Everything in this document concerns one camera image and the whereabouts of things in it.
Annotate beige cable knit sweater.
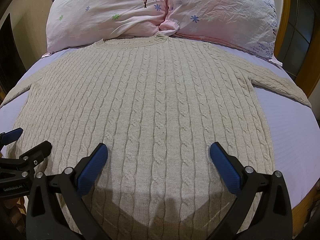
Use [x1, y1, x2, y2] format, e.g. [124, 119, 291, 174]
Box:
[3, 35, 310, 239]

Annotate lavender bed sheet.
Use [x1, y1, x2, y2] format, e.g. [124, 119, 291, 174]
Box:
[1, 44, 319, 208]

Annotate left pink floral pillow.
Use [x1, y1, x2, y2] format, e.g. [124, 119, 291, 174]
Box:
[46, 0, 167, 53]

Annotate pink floral pillow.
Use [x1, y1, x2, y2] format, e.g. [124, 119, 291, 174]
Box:
[159, 0, 278, 60]
[46, 0, 167, 53]

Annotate right pink floral pillow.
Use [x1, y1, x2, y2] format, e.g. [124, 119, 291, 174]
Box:
[159, 0, 278, 60]

